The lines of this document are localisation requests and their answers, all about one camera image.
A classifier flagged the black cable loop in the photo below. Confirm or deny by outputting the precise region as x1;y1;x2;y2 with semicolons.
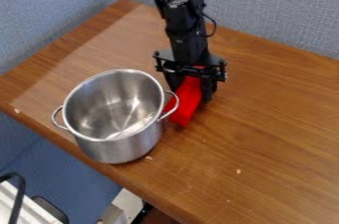
0;171;26;224

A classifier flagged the white appliance lower left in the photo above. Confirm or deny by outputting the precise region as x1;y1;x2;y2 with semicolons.
0;181;69;224

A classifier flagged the stainless steel pot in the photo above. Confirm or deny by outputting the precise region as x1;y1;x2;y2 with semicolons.
50;69;176;165

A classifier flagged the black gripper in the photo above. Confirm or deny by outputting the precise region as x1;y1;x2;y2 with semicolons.
153;29;226;104

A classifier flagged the white furniture part under table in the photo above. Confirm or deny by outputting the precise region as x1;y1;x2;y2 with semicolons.
94;189;144;224

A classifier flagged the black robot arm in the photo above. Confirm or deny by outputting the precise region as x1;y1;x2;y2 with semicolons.
153;0;226;103

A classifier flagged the red plastic block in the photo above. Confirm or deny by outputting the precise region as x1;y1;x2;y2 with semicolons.
169;76;201;127

